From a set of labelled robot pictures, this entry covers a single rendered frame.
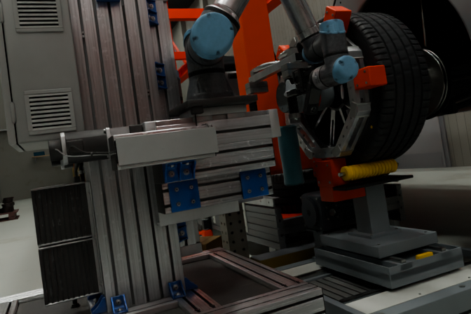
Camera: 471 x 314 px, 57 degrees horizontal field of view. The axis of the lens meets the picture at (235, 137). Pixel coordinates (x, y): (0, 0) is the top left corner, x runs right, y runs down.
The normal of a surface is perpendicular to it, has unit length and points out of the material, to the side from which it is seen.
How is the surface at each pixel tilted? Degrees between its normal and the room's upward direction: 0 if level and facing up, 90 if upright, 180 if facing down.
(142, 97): 90
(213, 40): 96
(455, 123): 90
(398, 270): 90
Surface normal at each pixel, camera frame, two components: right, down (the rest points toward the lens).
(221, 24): 0.14, 0.05
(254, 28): 0.37, -0.09
